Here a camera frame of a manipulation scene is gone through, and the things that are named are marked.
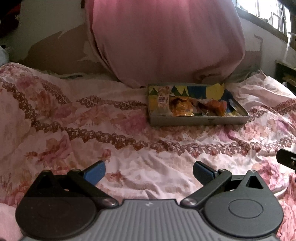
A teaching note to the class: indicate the bag of orange fruits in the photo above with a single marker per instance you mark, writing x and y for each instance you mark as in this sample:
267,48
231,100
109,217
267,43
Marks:
213,107

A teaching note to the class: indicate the orange yellow snack packet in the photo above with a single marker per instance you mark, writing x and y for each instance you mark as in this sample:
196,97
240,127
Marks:
180,106

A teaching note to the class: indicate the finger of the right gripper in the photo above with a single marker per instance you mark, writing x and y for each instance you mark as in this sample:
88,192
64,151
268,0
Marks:
286,158

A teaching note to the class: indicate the pink fluffy blanket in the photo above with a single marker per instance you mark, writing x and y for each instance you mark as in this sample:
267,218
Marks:
9,229

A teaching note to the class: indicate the white desk lamp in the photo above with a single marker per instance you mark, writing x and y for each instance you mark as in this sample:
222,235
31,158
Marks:
290,35

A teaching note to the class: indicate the clear packet of nut bars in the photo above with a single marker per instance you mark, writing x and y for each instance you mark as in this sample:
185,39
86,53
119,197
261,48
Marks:
163,98

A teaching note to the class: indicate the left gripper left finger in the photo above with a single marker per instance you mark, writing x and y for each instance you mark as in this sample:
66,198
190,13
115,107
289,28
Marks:
84,183

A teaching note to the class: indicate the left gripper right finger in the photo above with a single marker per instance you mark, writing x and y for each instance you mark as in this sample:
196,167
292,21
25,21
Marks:
213,181

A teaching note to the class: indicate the dark bedside table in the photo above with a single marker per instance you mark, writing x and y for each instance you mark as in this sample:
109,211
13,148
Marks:
285,74

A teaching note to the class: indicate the pink floral bed quilt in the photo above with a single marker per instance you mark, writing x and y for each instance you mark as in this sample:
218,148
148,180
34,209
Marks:
63,124

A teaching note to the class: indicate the large pink pillow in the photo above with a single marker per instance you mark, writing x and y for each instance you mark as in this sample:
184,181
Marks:
145,42

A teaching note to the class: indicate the grey tray with cartoon lining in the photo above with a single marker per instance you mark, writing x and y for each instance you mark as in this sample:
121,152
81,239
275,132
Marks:
235,113

